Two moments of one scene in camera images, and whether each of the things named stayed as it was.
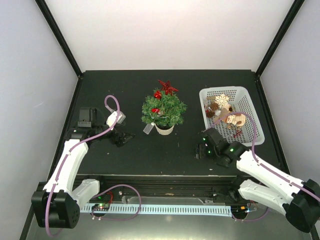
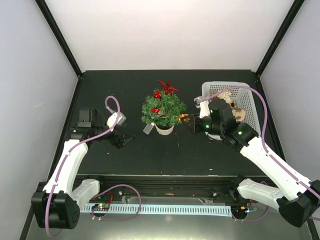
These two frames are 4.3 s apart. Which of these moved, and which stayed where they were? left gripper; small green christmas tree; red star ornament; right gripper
Moved: right gripper
Stayed: left gripper; red star ornament; small green christmas tree
